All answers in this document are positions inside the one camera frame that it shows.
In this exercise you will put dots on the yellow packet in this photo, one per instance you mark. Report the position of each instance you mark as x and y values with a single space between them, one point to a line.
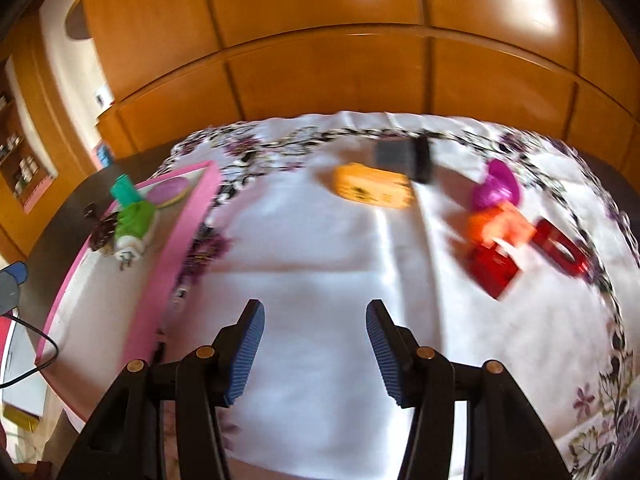
20 417

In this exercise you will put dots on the purple and yellow round case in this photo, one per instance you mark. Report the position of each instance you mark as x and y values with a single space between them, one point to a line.
167 190

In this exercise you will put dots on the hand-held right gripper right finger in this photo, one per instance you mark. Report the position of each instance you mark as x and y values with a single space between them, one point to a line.
382 350

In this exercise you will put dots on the brown flower-shaped perfume bottle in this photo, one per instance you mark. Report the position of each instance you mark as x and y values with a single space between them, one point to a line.
104 230

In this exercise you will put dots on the brown round lampshade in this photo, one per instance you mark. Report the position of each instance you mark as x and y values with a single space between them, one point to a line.
75 20

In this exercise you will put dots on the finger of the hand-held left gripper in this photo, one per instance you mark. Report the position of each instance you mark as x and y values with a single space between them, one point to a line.
16 271

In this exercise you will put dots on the red transparent box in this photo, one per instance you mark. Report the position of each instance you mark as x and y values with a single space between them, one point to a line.
492 267

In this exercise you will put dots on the white appliance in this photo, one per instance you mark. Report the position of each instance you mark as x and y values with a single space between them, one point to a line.
102 97

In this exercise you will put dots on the white floral embroidered tablecloth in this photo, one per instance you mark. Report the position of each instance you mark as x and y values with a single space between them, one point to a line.
325 260

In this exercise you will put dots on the blue and pink panel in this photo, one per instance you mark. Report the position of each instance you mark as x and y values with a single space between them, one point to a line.
102 155

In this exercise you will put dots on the pink cardboard box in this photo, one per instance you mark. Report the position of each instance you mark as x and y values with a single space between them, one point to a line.
175 260

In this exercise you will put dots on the green plastic holder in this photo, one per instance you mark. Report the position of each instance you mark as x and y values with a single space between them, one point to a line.
122 192

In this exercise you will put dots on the white and green plug-in device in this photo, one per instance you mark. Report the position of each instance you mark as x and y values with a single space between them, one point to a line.
135 220

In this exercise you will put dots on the magenta plastic spool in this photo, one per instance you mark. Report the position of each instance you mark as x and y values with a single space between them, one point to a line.
495 185

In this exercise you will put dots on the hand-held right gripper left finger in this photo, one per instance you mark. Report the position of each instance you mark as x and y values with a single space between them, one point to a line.
247 350

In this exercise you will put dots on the small orange box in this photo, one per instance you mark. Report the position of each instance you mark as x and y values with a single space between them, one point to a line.
500 225

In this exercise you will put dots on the wall shelf with pink edge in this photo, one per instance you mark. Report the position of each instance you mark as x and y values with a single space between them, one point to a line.
20 170

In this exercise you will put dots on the yellow rectangular box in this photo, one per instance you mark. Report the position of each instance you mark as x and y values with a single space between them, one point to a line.
370 185

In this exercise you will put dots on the wooden panelled wardrobe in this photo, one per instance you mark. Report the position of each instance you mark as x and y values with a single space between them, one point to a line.
325 85

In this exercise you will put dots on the red plastic case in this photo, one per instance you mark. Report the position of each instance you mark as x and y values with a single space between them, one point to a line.
560 245

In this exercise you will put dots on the white flat board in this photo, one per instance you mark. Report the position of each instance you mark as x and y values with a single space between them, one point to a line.
22 390

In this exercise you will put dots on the grey canister with black lid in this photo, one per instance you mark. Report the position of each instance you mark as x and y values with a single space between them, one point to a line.
395 155

